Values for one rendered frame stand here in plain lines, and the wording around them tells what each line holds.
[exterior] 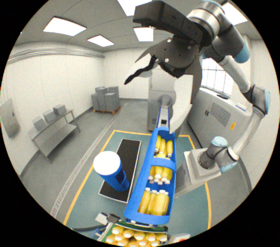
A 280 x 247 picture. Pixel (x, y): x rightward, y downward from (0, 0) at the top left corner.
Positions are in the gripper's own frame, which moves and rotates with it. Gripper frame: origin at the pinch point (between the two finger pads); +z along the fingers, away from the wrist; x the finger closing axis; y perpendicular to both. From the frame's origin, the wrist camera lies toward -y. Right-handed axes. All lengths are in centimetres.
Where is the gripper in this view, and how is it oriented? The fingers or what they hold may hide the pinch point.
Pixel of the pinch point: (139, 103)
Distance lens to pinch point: 15.3
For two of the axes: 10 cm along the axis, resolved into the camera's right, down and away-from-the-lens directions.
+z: -5.4, 7.5, 3.8
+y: 6.1, 0.4, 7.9
